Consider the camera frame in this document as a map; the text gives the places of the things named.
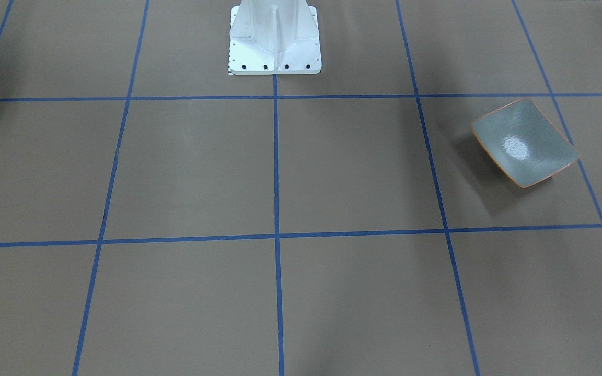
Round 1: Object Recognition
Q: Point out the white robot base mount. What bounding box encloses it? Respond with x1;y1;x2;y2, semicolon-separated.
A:
228;1;322;75

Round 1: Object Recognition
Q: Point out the brown paper table cover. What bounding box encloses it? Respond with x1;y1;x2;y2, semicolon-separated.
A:
0;1;602;375

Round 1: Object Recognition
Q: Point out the grey square plate orange rim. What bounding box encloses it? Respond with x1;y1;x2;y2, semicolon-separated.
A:
470;97;581;189

